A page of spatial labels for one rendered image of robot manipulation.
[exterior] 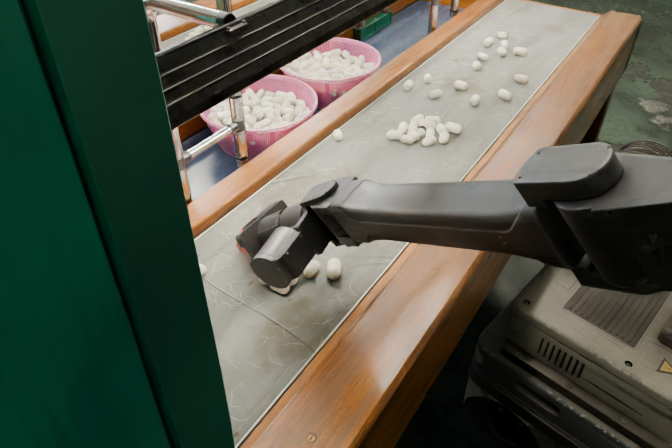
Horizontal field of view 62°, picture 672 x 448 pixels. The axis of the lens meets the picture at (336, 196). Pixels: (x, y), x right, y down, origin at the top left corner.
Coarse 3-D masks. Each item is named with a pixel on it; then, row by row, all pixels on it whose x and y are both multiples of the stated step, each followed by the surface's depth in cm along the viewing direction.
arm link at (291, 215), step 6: (294, 204) 78; (288, 210) 77; (294, 210) 75; (300, 210) 74; (282, 216) 77; (288, 216) 76; (294, 216) 75; (300, 216) 74; (282, 222) 77; (288, 222) 76; (294, 222) 75
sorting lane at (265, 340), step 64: (512, 0) 187; (448, 64) 147; (512, 64) 147; (384, 128) 121; (256, 192) 103; (320, 256) 90; (384, 256) 90; (256, 320) 79; (320, 320) 79; (256, 384) 71
